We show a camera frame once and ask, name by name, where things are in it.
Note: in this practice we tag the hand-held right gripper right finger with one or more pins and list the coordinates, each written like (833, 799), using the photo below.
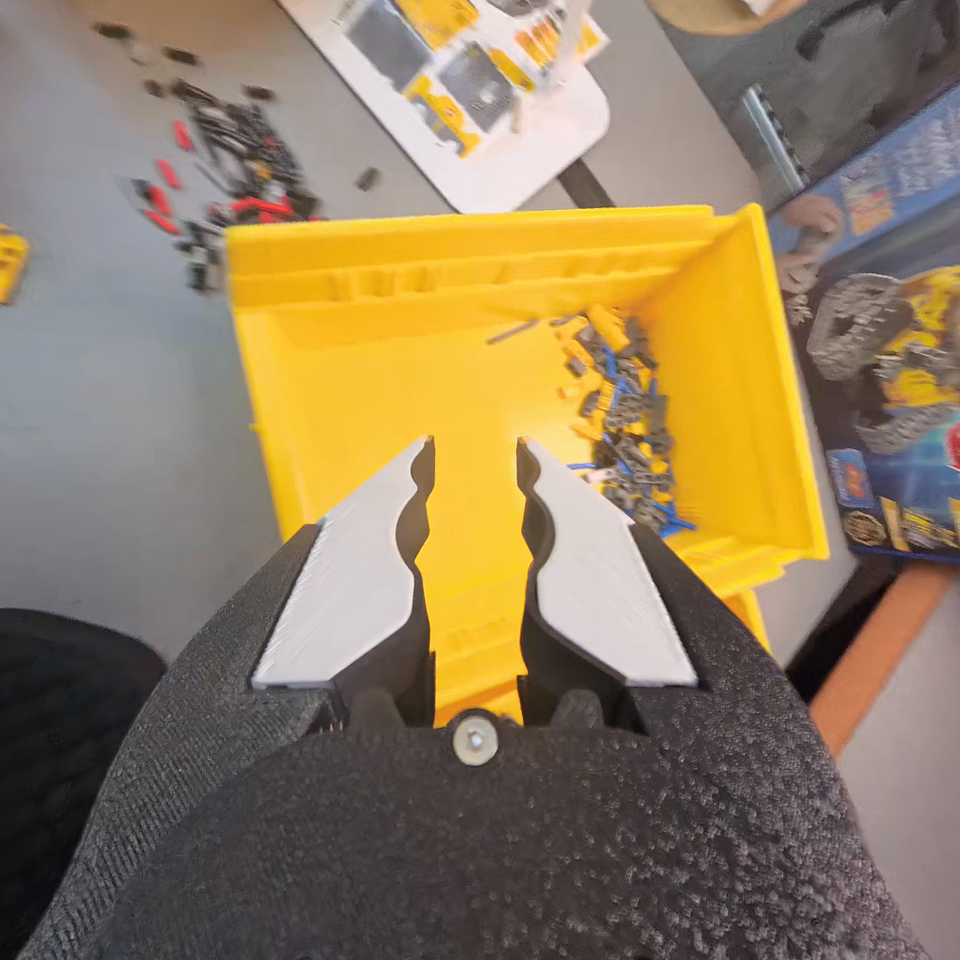
(607, 600)

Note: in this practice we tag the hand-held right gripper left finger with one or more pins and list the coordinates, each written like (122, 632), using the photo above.
(337, 600)

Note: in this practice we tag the yellow storage bin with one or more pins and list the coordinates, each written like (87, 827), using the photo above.
(450, 375)
(750, 615)

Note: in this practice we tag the heap of lego parts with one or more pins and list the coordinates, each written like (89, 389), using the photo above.
(630, 420)

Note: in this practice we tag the yellow lego subassembly blue pins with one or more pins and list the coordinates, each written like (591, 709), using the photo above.
(13, 262)

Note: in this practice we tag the pile of small lego pieces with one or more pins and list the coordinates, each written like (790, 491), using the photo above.
(225, 135)

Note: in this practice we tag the black office chair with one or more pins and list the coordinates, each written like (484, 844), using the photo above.
(60, 712)

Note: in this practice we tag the blue printed toy box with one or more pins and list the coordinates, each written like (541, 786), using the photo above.
(885, 360)

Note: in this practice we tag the white rounded instruction card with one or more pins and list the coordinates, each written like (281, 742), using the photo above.
(525, 172)

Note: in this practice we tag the pale document stand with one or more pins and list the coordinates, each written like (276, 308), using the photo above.
(712, 19)

